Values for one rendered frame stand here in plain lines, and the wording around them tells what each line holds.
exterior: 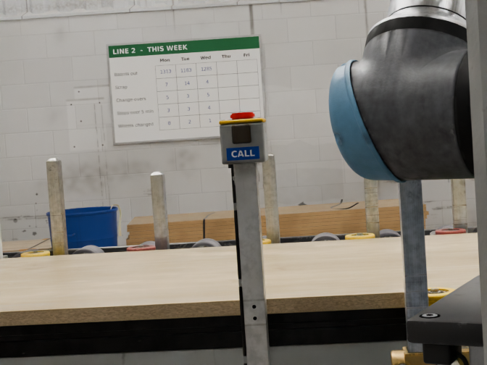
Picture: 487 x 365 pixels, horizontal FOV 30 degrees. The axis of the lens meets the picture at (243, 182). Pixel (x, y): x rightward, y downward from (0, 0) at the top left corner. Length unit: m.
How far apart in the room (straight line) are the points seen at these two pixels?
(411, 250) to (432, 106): 0.69
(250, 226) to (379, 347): 0.39
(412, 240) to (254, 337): 0.30
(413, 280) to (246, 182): 0.31
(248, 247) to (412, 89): 0.71
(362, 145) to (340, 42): 7.81
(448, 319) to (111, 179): 7.92
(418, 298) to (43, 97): 7.42
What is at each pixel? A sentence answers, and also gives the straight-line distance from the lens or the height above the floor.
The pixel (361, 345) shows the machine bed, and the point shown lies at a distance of 1.71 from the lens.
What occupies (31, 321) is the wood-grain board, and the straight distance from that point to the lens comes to 1.74.
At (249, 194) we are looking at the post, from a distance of 1.46.
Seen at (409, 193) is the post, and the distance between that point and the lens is 1.46.
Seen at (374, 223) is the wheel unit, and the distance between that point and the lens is 2.55.
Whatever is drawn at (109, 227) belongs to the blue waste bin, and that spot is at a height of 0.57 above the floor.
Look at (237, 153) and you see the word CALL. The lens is 1.44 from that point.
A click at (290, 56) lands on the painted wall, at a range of 8.57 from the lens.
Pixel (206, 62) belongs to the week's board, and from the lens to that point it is 8.54.
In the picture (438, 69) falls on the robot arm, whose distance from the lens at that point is 0.81.
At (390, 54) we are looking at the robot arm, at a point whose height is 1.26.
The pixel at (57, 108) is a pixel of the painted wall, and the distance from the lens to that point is 8.68.
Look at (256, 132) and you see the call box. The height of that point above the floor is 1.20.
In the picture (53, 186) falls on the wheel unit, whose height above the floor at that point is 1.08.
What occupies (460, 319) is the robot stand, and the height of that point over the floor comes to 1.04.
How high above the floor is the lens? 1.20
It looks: 3 degrees down
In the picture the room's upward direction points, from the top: 4 degrees counter-clockwise
